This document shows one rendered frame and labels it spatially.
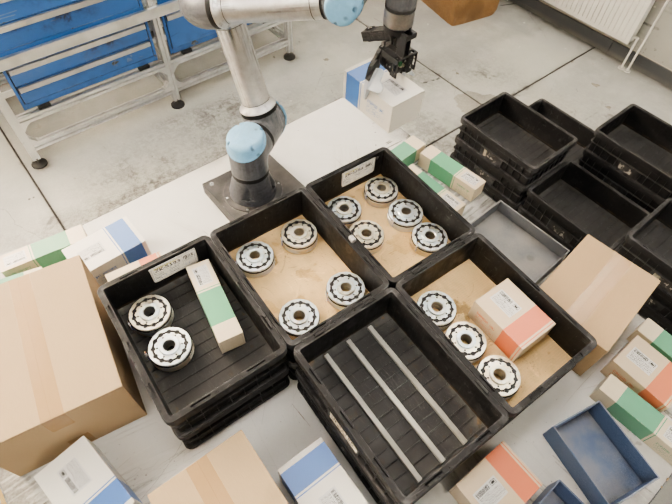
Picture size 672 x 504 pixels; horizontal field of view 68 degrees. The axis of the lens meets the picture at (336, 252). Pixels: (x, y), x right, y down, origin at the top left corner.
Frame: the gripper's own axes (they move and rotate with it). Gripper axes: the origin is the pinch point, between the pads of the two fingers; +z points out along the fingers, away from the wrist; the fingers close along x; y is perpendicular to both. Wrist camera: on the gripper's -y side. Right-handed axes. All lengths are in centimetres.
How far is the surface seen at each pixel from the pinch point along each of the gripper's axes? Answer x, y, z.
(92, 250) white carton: -86, -24, 32
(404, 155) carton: 15.7, 0.1, 34.7
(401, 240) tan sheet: -15.1, 29.6, 27.6
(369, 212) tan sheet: -15.5, 16.0, 27.7
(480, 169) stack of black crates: 66, 4, 69
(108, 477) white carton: -108, 35, 32
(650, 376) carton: 9, 98, 33
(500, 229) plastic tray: 22, 41, 40
